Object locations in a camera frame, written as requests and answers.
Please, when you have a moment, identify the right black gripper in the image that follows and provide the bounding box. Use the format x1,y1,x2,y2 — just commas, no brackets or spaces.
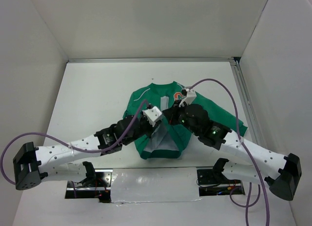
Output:
163,99,200,135

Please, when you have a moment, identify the green jacket with white lettering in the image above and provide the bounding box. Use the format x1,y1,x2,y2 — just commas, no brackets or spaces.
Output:
123,81,236,160

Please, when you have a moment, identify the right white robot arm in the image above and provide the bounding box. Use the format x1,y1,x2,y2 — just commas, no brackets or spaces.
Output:
163,104,302,201

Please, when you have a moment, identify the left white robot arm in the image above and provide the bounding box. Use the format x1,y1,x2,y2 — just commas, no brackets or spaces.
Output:
13,108,162,190

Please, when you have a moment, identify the silver tape patch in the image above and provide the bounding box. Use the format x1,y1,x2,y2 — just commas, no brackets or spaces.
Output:
111,168,200,203

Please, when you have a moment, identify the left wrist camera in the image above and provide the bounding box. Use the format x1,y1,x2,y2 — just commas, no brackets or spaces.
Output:
142,106,163,127

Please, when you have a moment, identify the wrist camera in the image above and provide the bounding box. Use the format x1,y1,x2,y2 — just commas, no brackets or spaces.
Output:
178,88,196,107
142,106,163,127

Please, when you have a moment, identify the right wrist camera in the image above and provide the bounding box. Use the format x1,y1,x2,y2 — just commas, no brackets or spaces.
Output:
178,88,196,107

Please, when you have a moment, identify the aluminium frame rail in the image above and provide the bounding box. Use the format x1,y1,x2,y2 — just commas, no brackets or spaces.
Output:
65,56,271,165

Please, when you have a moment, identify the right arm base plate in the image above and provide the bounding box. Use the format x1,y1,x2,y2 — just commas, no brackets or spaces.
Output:
196,169,245,197

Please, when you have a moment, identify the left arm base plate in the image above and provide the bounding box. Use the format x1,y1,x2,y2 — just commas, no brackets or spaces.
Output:
65,169,113,203

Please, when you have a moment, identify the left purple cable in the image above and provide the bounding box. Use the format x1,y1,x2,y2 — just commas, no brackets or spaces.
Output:
0,99,153,199

